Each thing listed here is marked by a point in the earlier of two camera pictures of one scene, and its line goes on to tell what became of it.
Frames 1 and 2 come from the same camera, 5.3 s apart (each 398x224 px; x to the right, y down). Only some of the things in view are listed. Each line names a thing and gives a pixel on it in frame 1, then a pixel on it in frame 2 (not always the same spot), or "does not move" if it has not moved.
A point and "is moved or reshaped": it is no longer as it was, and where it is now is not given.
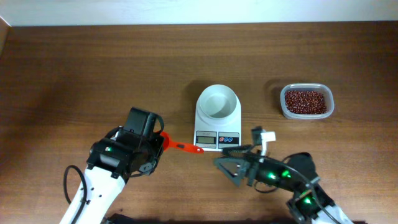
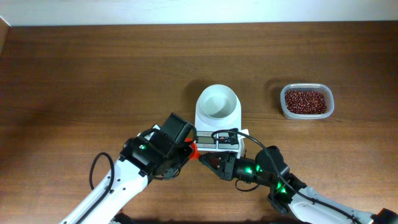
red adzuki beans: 305,101 does not move
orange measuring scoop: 170,145 is moved or reshaped
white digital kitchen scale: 217,119 does not move
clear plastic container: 306,101 does not move
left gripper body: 153,150 to 180,157
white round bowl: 217,101 does not move
